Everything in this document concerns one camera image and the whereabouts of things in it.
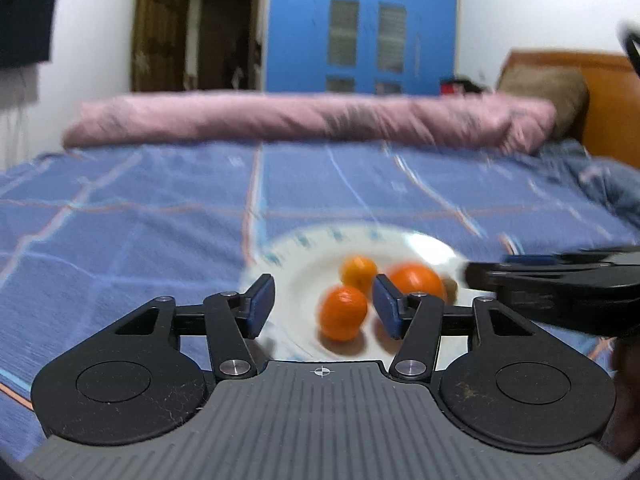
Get pink rolled quilt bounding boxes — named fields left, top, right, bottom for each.
left=62, top=91, right=556, bottom=154

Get black and red bag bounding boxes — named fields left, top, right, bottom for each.
left=439, top=78, right=489, bottom=96

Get white floral plate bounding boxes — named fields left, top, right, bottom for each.
left=240, top=222, right=482, bottom=365

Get blue wardrobe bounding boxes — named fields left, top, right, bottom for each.
left=262, top=0, right=457, bottom=96

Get blue plaid bed sheet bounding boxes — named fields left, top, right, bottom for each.
left=1, top=142, right=639, bottom=458

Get large orange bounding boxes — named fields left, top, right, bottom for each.
left=387, top=262, right=447, bottom=301

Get wooden headboard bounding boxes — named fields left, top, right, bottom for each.
left=502, top=49, right=639, bottom=168

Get black television cables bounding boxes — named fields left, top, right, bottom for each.
left=0, top=66, right=42, bottom=172

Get small mandarin orange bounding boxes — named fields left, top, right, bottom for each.
left=340, top=256, right=378, bottom=295

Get brown wooden door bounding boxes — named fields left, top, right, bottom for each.
left=130, top=0, right=262, bottom=92

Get brown pillow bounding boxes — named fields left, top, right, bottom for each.
left=497, top=65, right=589, bottom=142

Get brown longan fruit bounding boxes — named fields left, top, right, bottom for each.
left=442, top=278, right=458, bottom=306

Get grey blue crumpled cloth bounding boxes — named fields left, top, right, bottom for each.
left=537, top=140, right=640, bottom=230

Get black wall television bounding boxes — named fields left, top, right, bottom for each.
left=0, top=0, right=56, bottom=70

